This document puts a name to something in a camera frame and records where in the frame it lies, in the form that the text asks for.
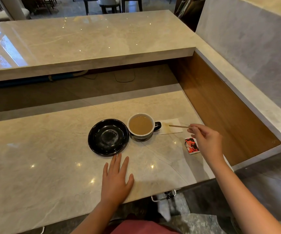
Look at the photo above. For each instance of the person's right hand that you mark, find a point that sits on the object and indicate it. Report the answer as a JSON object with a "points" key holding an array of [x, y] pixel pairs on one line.
{"points": [[209, 143]]}

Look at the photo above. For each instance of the person's left hand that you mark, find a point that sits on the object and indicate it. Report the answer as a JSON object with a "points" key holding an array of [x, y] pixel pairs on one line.
{"points": [[115, 186]]}

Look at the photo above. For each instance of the person's left thumb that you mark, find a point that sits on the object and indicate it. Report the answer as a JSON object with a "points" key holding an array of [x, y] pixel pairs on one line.
{"points": [[131, 182]]}

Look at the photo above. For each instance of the person's left little finger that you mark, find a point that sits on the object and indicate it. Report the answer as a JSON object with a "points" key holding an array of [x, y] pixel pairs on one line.
{"points": [[105, 171]]}

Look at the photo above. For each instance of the person's left middle finger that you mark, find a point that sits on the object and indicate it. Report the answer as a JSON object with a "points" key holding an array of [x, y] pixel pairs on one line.
{"points": [[117, 164]]}

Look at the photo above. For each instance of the person's right thumb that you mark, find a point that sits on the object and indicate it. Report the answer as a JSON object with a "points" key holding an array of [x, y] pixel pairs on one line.
{"points": [[191, 130]]}

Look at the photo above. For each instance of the thin wooden stir stick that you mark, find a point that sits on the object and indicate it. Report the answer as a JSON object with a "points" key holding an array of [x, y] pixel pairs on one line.
{"points": [[178, 126]]}

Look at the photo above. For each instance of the person's right forearm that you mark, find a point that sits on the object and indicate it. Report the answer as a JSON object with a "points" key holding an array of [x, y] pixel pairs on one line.
{"points": [[245, 202]]}

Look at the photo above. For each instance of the person's left forearm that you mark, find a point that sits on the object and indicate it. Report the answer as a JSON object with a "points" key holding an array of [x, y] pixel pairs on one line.
{"points": [[91, 220]]}

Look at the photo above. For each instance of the red and white sachet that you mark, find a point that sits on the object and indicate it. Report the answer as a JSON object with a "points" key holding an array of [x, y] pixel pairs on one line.
{"points": [[191, 145]]}

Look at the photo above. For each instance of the white paper napkin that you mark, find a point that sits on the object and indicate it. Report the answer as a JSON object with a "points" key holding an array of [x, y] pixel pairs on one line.
{"points": [[171, 130]]}

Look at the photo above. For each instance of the black glossy saucer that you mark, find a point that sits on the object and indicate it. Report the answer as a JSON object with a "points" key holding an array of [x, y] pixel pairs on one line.
{"points": [[108, 138]]}

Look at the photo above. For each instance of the black coffee cup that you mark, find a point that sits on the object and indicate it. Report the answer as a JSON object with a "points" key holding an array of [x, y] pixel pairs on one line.
{"points": [[140, 138]]}

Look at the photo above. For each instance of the milky brown coffee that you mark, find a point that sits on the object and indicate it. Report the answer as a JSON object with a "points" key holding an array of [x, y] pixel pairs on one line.
{"points": [[140, 125]]}

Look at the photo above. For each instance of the person's red garment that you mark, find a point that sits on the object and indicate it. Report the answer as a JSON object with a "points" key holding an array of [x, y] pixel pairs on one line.
{"points": [[143, 228]]}

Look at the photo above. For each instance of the blue pipe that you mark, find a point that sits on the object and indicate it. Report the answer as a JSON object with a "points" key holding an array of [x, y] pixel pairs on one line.
{"points": [[26, 80]]}

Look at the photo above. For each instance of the dark wooden chair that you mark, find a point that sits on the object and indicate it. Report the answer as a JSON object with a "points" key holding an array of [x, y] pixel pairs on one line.
{"points": [[132, 1], [89, 2]]}

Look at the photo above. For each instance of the white upholstered dark-legged chair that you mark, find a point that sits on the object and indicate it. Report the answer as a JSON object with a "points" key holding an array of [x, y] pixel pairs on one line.
{"points": [[109, 2]]}

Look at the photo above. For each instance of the white cushioned seat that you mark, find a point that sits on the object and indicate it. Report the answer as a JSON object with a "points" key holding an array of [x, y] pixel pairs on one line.
{"points": [[6, 15]]}

